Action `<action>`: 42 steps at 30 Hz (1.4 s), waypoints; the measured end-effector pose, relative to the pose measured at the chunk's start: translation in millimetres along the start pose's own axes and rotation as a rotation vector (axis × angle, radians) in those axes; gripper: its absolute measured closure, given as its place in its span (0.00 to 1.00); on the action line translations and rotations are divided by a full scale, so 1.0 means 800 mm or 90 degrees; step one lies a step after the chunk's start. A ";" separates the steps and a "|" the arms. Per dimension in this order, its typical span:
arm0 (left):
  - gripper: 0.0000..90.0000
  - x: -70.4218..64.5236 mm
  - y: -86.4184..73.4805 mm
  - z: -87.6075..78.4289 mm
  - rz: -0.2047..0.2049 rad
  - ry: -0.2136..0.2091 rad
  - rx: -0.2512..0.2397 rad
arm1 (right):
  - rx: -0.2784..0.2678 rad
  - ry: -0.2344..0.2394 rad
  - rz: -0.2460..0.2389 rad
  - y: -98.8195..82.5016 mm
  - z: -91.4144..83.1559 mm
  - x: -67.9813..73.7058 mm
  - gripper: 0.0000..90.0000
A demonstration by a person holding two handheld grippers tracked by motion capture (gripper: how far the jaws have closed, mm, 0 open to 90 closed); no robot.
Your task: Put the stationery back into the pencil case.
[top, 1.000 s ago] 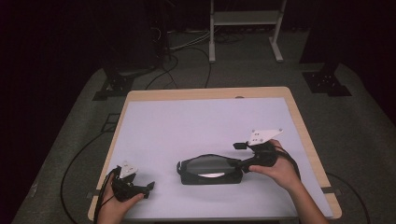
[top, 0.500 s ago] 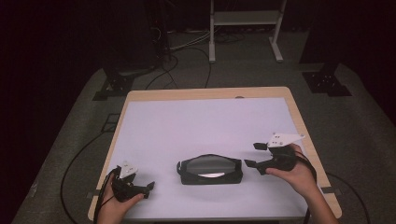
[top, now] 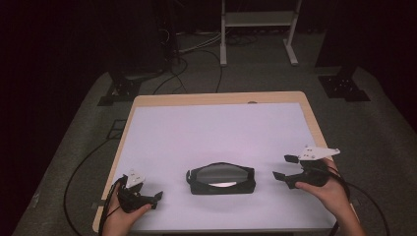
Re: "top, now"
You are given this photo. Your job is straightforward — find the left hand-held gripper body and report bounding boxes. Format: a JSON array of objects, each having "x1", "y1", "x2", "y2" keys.
[{"x1": 115, "y1": 168, "x2": 153, "y2": 213}]

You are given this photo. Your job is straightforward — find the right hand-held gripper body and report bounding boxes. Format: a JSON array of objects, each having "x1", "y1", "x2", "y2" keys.
[{"x1": 293, "y1": 145, "x2": 341, "y2": 188}]

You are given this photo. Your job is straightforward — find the black pencil case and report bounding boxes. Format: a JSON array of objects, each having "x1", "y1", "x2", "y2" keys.
[{"x1": 185, "y1": 161, "x2": 257, "y2": 196}]

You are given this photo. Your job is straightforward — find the white eraser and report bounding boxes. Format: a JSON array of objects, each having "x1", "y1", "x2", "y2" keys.
[{"x1": 208, "y1": 181, "x2": 239, "y2": 189}]

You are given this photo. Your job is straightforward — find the person's left hand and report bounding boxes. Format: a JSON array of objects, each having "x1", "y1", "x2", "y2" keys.
[{"x1": 103, "y1": 187, "x2": 153, "y2": 236}]

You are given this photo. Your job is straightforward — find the person's right hand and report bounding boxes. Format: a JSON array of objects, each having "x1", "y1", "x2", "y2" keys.
[{"x1": 294, "y1": 158, "x2": 354, "y2": 218}]

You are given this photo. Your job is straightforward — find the white table mat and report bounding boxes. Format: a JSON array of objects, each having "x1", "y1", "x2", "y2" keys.
[{"x1": 112, "y1": 102, "x2": 338, "y2": 231}]

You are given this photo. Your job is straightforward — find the black stand base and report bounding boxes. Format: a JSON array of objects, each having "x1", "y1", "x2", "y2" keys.
[
  {"x1": 317, "y1": 66, "x2": 372, "y2": 103},
  {"x1": 96, "y1": 73, "x2": 147, "y2": 107}
]

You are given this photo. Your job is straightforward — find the wooden table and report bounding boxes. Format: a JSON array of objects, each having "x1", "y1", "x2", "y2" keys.
[{"x1": 91, "y1": 90, "x2": 361, "y2": 234}]

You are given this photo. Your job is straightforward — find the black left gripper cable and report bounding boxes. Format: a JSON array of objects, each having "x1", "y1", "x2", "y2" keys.
[{"x1": 97, "y1": 175, "x2": 128, "y2": 236}]

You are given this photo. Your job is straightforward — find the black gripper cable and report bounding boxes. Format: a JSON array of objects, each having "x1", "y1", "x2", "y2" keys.
[
  {"x1": 323, "y1": 165, "x2": 352, "y2": 236},
  {"x1": 97, "y1": 175, "x2": 128, "y2": 236}
]

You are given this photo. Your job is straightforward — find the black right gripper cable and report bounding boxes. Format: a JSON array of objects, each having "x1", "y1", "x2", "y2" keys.
[{"x1": 323, "y1": 165, "x2": 352, "y2": 236}]

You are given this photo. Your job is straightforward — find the black looped cable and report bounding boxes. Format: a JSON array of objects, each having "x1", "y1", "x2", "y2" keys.
[{"x1": 63, "y1": 139, "x2": 116, "y2": 236}]

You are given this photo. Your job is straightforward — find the black curved cable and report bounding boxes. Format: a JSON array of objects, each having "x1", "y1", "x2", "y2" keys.
[{"x1": 346, "y1": 181, "x2": 391, "y2": 236}]

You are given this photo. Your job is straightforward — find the black square floor frame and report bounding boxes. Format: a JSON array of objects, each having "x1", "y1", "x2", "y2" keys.
[{"x1": 105, "y1": 119, "x2": 128, "y2": 141}]

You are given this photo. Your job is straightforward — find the black cables on floor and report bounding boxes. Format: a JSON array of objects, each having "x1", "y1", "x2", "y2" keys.
[{"x1": 151, "y1": 48, "x2": 224, "y2": 95}]

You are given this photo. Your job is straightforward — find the white metal stand frame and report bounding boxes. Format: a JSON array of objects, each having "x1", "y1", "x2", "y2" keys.
[{"x1": 219, "y1": 0, "x2": 303, "y2": 68}]

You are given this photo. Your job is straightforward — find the white cables on floor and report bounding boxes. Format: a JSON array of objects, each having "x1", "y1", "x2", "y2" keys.
[{"x1": 176, "y1": 30, "x2": 224, "y2": 55}]

